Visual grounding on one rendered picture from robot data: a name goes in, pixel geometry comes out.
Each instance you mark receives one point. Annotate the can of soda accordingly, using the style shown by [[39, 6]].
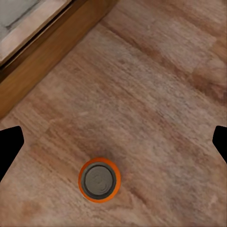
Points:
[[99, 180]]

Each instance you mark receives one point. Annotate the door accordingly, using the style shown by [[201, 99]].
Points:
[[35, 35]]

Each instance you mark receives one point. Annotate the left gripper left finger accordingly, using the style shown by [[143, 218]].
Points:
[[11, 142]]

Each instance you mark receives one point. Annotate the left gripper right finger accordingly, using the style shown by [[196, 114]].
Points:
[[220, 141]]

